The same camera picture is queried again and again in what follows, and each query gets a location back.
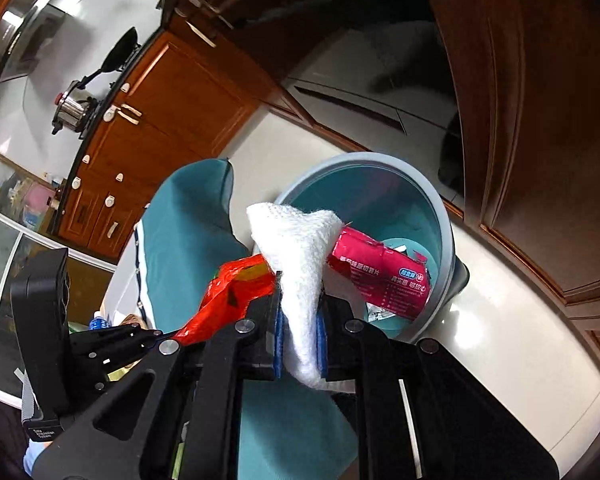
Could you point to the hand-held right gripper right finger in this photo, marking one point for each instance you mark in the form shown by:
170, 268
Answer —
323, 355

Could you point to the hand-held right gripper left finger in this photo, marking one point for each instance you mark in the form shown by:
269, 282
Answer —
279, 345

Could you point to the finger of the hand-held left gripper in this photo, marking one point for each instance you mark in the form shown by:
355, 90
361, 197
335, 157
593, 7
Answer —
100, 372
115, 340

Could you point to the red plastic wrapper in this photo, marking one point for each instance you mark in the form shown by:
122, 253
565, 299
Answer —
220, 295

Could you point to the white paper towel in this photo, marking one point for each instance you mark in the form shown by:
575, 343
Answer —
300, 260

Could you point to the grey bin with teal inside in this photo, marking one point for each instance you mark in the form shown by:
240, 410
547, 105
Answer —
370, 195

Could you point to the person's left forearm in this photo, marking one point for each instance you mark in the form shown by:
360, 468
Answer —
34, 460

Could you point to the clear plastic water bottle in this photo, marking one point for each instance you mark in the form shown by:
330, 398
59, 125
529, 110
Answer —
99, 320

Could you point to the white framed glass door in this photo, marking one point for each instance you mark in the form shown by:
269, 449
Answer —
0, 280

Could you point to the pink snack packet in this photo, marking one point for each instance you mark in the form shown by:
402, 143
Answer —
380, 270

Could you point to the pink storage box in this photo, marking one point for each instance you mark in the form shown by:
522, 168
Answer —
36, 205

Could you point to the teal and white tablecloth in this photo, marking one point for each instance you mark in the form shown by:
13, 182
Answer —
190, 240

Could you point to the wooden kitchen cabinet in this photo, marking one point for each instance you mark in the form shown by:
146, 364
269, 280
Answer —
170, 125

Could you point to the built-in oven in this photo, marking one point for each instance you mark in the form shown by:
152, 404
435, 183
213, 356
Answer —
370, 90

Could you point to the steel range hood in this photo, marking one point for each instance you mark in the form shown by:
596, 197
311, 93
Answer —
27, 42

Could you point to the black wok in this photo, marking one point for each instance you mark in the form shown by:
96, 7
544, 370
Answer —
120, 52

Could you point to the wooden door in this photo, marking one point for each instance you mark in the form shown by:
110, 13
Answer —
540, 135

